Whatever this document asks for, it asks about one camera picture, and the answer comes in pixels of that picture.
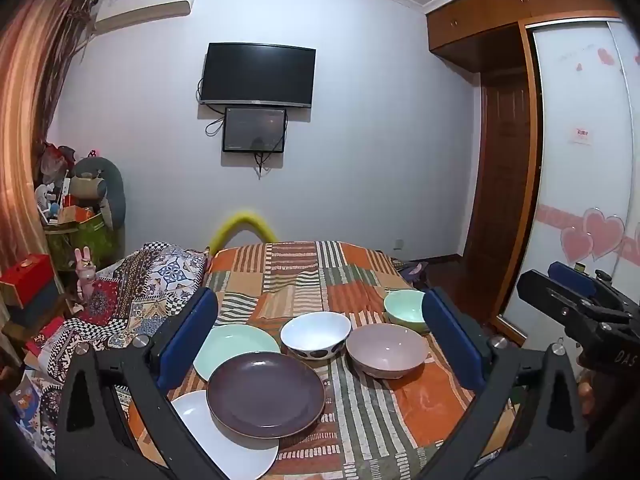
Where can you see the wooden overhead cabinet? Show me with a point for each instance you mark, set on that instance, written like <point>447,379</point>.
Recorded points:
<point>480,15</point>

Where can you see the pink bowl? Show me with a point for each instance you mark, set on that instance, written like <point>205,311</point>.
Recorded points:
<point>385,350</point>

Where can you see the pink heart stickers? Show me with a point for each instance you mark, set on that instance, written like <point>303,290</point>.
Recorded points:
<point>602,232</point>

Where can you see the yellow pillow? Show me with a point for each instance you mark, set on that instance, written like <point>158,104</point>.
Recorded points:
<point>242,217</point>

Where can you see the white air conditioner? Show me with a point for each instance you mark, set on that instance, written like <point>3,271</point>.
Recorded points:
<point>145,2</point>

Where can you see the striped patchwork bedspread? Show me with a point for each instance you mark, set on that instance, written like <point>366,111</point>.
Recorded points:
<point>300,280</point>

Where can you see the dark purple plate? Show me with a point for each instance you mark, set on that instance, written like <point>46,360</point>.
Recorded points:
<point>265,395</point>

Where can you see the mint green bowl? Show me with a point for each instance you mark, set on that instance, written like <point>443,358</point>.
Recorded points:
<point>402,307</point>

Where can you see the dark blue box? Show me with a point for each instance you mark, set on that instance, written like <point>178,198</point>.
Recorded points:
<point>37,307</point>

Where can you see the small white fan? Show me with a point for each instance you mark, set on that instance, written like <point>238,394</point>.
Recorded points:
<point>45,200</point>

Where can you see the paper label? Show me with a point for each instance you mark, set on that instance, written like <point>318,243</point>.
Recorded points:
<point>582,136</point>

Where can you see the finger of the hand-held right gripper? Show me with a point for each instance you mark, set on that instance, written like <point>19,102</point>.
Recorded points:
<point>572,275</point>
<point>545,292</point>

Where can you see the orange curtain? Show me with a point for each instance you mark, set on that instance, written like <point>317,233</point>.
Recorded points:
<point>25,135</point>

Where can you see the pink rabbit toy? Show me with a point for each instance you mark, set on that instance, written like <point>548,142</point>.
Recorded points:
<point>86,280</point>

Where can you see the mint green plate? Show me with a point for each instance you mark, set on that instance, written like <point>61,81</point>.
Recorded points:
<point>230,345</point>

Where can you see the white plate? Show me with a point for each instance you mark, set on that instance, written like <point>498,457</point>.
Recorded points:
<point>235,460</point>

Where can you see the patterned quilt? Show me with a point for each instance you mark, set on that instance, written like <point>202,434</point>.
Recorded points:
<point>145,285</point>

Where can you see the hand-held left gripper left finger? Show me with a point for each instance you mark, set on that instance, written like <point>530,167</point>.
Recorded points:
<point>192,330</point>

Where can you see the red box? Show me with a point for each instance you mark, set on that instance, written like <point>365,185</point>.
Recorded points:
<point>25,277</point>

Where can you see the orange box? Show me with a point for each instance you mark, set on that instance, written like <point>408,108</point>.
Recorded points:
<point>75,215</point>

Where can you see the brown wooden door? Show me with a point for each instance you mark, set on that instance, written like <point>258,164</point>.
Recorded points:
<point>502,185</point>

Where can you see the white sliding wardrobe door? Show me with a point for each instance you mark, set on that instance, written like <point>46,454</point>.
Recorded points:
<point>580,185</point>

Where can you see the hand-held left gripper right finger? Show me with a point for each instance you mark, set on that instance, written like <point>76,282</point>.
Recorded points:
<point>450,340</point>

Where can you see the dark bag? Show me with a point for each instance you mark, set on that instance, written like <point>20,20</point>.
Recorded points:
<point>414,272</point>

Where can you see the small black monitor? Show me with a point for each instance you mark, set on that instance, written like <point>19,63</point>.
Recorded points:
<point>255,130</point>

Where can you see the white bowl with dark dots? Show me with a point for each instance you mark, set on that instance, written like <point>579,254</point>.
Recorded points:
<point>315,330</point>

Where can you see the person's right forearm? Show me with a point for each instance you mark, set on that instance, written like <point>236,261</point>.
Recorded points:
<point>587,395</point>

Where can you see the wall outlet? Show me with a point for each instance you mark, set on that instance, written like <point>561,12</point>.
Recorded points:
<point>399,244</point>

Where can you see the black wall television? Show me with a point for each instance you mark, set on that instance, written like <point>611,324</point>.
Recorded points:
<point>257,75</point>

